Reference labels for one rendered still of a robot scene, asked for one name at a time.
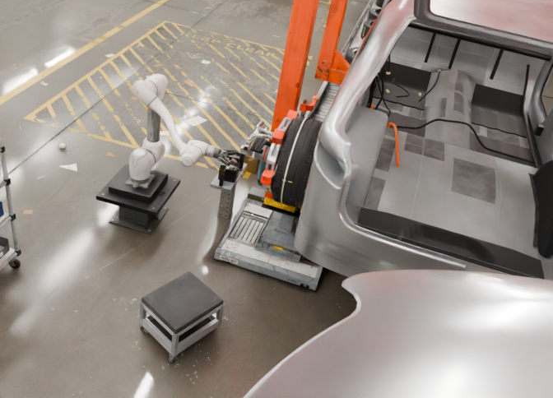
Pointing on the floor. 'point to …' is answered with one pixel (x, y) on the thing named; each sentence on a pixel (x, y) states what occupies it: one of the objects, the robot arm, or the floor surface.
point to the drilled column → (226, 203)
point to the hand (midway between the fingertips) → (240, 159)
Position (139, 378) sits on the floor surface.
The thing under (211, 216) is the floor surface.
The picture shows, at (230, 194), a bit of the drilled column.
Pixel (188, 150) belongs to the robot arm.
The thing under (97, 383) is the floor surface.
